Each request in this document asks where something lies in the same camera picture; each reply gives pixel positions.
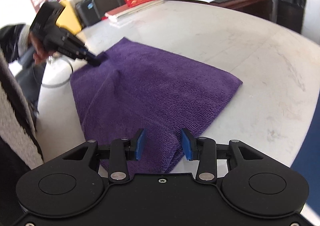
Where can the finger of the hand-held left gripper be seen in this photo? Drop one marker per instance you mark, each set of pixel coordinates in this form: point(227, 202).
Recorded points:
point(93, 63)
point(85, 47)

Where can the person's fleece-trimmed dark jacket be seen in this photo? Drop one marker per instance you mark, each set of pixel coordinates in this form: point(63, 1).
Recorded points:
point(17, 128)

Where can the purple towel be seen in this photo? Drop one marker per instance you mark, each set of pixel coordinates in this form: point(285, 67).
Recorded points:
point(155, 91)

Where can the person's left hand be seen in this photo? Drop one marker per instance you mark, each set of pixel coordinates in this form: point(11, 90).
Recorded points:
point(40, 57)

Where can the yellow box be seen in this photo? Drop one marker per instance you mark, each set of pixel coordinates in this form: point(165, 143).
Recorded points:
point(71, 21)

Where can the dark wooden desk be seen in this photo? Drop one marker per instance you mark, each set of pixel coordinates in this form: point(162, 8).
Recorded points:
point(250, 3)

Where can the black printer with blue sticker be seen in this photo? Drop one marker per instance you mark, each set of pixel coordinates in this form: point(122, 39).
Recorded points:
point(105, 3)

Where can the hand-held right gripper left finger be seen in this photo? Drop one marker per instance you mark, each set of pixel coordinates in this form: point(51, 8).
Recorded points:
point(140, 146)

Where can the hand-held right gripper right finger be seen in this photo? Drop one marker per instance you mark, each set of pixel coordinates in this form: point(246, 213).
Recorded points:
point(187, 144)

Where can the blue desk mat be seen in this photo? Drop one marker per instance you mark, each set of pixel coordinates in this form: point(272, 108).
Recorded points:
point(312, 166)

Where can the black water dispenser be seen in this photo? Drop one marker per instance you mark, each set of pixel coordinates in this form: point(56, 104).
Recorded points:
point(290, 16)

